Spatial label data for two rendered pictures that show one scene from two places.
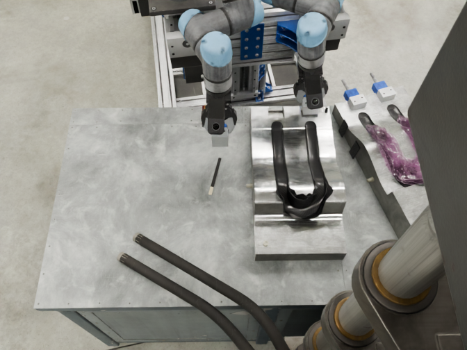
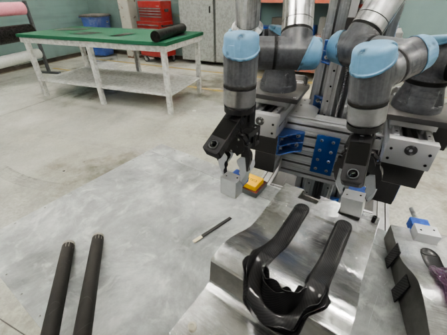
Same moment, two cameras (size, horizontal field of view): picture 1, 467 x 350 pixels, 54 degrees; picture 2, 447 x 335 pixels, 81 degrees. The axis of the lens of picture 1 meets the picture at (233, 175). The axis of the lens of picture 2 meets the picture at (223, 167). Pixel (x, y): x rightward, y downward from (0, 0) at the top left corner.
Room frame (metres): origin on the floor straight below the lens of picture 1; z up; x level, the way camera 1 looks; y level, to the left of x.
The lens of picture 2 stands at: (0.31, -0.28, 1.37)
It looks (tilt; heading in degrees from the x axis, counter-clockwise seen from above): 34 degrees down; 36
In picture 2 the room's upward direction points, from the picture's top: straight up
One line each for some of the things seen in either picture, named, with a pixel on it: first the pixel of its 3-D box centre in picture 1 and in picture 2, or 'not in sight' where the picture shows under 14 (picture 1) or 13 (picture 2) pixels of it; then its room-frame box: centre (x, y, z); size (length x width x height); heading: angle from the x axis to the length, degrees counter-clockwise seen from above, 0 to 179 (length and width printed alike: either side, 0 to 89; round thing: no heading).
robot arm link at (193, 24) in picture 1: (203, 30); (250, 52); (0.91, 0.08, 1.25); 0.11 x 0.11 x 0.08; 29
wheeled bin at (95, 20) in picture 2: not in sight; (98, 35); (4.46, 6.62, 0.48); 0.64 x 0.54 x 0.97; 108
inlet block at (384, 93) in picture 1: (379, 86); not in sight; (1.05, -0.51, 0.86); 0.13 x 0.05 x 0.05; 18
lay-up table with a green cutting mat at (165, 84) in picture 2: not in sight; (116, 61); (2.78, 3.50, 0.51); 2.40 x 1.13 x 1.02; 106
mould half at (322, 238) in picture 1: (295, 175); (292, 267); (0.69, -0.19, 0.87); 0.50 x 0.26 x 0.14; 1
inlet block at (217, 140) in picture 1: (219, 124); (240, 176); (0.84, 0.04, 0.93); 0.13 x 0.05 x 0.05; 1
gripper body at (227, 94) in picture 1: (218, 95); (239, 127); (0.82, 0.04, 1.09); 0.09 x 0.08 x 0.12; 1
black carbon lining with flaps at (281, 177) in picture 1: (299, 162); (303, 250); (0.71, -0.20, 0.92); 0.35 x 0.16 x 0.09; 1
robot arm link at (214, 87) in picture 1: (216, 78); (238, 96); (0.82, 0.04, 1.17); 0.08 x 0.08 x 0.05
